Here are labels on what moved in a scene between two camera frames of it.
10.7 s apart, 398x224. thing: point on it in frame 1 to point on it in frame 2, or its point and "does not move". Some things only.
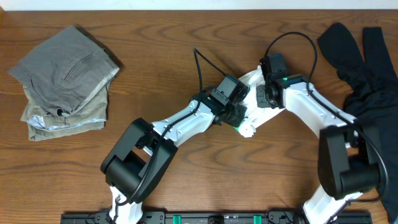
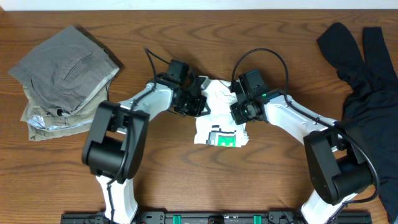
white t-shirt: [255, 114] to [219, 127]
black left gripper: [235, 115] to [195, 104]
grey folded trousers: [65, 70] does not move
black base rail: [213, 217] does not move
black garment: [374, 100] does not move
